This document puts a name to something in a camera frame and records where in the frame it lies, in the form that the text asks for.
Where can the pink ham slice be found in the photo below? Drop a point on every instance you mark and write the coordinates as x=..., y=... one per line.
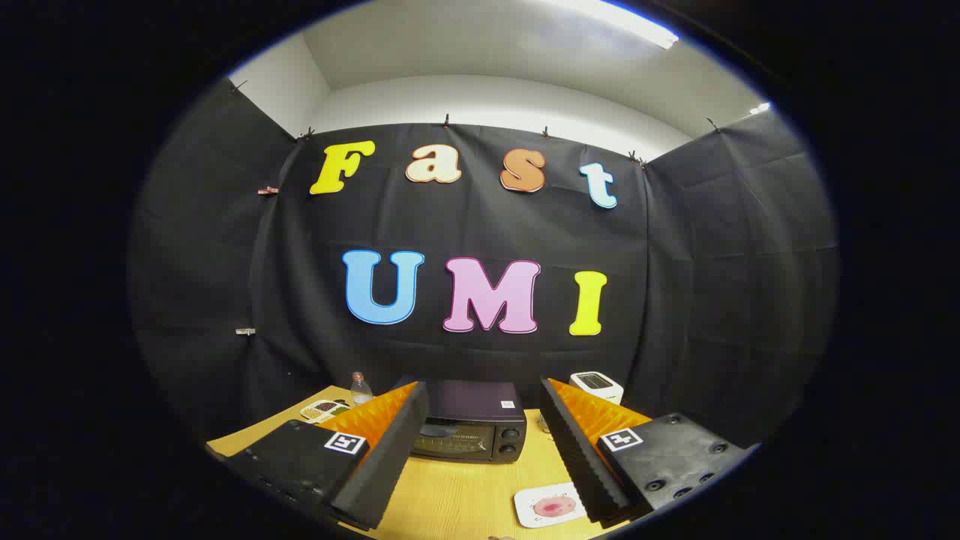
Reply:
x=551, y=508

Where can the clear plastic bottle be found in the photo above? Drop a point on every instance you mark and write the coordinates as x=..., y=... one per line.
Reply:
x=361, y=390

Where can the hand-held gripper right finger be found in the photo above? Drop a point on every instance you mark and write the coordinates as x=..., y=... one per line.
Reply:
x=581, y=461

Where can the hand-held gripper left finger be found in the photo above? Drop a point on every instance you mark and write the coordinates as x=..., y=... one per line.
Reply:
x=390, y=457

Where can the white square plate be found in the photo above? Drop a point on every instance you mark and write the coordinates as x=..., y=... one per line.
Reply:
x=529, y=514

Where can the white divided snack tray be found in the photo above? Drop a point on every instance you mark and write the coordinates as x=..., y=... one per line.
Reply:
x=324, y=410

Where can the clear glass container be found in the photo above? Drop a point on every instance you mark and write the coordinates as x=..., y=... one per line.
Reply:
x=544, y=424

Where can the black toaster oven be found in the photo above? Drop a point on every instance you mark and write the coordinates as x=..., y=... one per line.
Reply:
x=480, y=439

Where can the white bread toaster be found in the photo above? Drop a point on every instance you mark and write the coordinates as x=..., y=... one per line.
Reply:
x=598, y=384

